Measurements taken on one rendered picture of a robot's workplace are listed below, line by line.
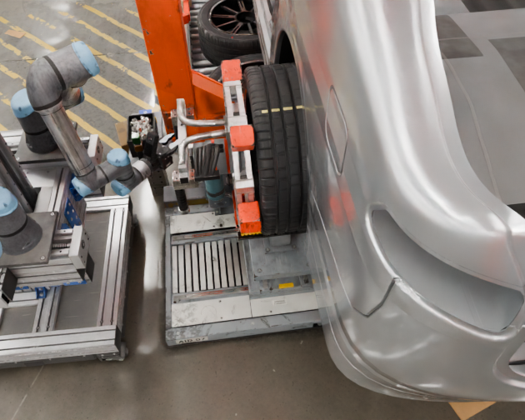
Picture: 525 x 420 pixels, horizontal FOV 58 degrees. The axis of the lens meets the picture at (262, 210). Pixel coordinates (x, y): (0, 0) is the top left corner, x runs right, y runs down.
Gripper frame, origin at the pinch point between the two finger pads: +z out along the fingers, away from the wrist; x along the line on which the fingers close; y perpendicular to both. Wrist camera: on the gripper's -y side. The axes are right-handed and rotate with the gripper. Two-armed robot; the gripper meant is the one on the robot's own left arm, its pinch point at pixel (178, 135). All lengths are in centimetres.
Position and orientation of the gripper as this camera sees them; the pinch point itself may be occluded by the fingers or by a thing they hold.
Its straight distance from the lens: 203.6
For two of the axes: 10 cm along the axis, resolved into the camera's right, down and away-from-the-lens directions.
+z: 6.0, -6.4, 4.8
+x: 8.0, 4.7, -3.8
